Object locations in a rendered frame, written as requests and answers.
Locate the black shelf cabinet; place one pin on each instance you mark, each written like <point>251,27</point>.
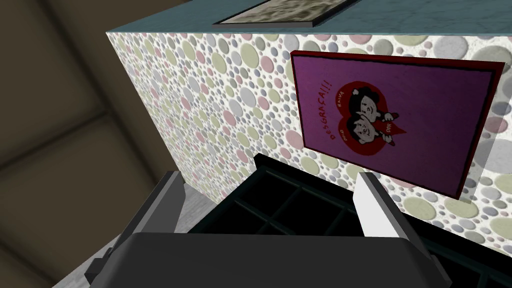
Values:
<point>288,204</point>

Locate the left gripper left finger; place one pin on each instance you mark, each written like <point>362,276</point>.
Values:
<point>160,208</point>

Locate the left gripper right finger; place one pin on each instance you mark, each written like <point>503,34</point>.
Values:
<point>380,208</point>

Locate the grey framed wall picture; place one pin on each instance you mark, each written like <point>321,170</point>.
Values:
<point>280,11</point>

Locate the purple red-framed wall picture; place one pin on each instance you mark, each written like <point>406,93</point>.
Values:
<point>424,132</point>

